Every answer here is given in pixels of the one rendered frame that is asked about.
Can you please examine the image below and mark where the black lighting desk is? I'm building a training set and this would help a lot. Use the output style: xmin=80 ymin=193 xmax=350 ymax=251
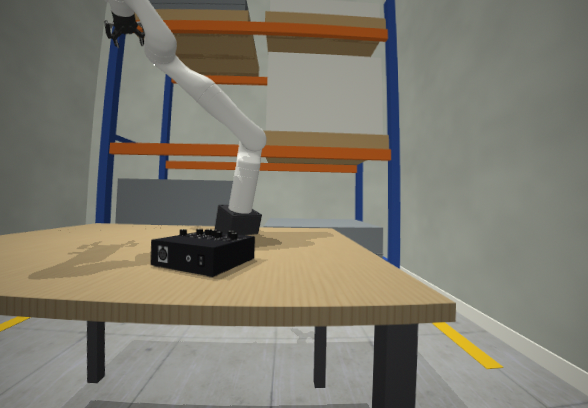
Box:
xmin=151 ymin=229 xmax=255 ymax=278

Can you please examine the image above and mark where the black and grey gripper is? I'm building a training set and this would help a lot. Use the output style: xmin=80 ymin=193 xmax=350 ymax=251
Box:
xmin=104 ymin=11 xmax=145 ymax=48

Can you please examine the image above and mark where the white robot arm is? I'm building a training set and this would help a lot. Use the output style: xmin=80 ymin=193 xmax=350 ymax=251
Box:
xmin=104 ymin=0 xmax=267 ymax=213

